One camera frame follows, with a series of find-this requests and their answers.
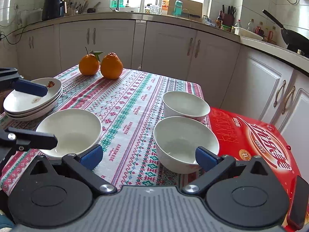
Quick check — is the white bowl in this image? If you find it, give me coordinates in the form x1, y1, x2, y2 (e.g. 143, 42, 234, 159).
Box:
153, 116, 219, 174
36, 109, 102, 159
162, 91, 211, 122

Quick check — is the large white fruit-print plate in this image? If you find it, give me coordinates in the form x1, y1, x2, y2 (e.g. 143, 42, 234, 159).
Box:
4, 93, 62, 118

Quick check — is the red snack gift box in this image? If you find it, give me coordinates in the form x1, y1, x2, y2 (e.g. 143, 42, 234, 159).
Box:
208, 106, 309, 232

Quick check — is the orange with leaf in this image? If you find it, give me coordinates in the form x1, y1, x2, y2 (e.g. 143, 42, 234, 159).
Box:
79, 47, 103, 76

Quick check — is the patterned tablecloth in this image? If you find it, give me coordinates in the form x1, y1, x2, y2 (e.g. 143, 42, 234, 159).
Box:
0, 64, 213, 196

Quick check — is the black air fryer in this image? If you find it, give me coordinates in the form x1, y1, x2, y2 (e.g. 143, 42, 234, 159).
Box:
42, 0, 67, 21

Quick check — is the bumpy orange without leaf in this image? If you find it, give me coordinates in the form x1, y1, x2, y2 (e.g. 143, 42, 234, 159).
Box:
101, 52, 123, 80

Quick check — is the black smartphone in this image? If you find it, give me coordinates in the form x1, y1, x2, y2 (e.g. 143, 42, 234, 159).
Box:
287, 175, 308, 230

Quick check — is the white rectangular container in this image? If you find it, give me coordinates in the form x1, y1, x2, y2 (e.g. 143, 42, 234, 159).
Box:
234, 27, 263, 41

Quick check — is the dark soy sauce bottle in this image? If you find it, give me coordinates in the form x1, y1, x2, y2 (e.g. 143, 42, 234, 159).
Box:
216, 10, 223, 29

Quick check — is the knife block with knives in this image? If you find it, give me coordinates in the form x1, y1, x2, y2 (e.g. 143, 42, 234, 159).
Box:
222, 5, 237, 27

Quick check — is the black wok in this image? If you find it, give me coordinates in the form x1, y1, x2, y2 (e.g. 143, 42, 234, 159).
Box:
262, 9, 309, 58

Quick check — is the wooden cutting board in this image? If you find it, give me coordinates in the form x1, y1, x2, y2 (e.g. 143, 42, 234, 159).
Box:
167, 0, 203, 18

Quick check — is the teal bottle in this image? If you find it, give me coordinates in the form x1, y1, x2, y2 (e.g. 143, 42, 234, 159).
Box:
173, 0, 183, 17

